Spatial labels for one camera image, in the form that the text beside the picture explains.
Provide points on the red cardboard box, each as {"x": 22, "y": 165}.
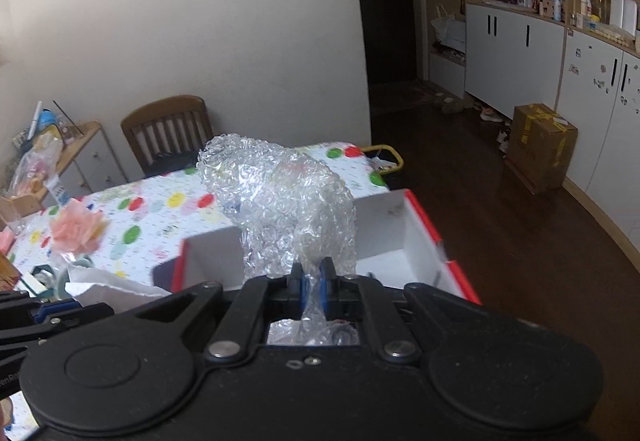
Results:
{"x": 396, "y": 242}

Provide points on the yellow rim trash bin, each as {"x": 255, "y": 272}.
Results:
{"x": 386, "y": 166}

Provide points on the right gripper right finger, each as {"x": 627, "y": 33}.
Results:
{"x": 366, "y": 302}

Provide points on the balloon pattern tablecloth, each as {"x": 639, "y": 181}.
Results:
{"x": 147, "y": 222}

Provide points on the purple green sponge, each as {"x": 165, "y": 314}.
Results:
{"x": 163, "y": 274}

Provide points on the white wall cabinet unit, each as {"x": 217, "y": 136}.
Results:
{"x": 580, "y": 57}

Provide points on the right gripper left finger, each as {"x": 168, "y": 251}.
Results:
{"x": 249, "y": 312}

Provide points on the wooden chair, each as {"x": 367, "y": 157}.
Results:
{"x": 167, "y": 135}

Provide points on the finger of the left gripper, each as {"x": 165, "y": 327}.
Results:
{"x": 26, "y": 320}

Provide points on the clear bubble wrap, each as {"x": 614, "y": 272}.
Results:
{"x": 291, "y": 210}

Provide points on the brown cardboard box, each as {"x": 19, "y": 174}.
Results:
{"x": 541, "y": 145}

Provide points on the pink bath pouf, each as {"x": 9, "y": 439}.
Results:
{"x": 77, "y": 229}

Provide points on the white blue tube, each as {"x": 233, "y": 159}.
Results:
{"x": 57, "y": 190}

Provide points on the wooden side cabinet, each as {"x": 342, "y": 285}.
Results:
{"x": 87, "y": 165}

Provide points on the green ceramic mug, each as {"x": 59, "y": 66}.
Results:
{"x": 50, "y": 279}

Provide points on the clear plastic bag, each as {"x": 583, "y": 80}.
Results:
{"x": 37, "y": 165}

